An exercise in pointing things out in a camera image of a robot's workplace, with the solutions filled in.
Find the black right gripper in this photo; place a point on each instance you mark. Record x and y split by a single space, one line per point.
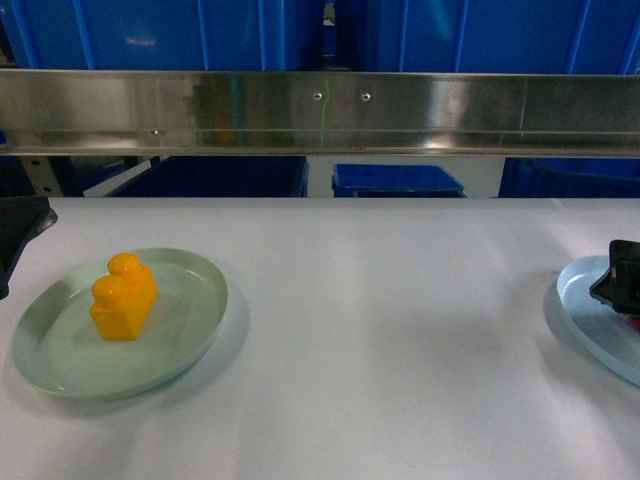
618 287

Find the large blue bin right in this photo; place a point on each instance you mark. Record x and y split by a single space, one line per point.
523 37

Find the blue bin lower right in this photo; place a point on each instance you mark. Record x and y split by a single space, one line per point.
569 178

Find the blue bin lower left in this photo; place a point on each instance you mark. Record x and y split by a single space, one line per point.
224 177

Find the yellow toy building block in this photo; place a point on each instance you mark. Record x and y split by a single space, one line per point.
123 299

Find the pale green round plate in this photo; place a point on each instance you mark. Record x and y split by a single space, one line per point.
56 347

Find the small blue bin lower centre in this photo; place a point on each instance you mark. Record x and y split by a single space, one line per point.
394 181

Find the large blue bin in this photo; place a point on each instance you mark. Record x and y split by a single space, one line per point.
165 35
523 37

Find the red toy building block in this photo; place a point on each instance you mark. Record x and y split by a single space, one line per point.
635 321

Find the stainless steel shelf rail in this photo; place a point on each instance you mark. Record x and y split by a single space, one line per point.
82 112

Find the pale blue round plate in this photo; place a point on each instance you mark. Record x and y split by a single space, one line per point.
609 337

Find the large blue bin left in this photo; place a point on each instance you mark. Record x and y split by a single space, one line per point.
165 35

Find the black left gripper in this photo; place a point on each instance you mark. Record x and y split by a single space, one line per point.
22 220

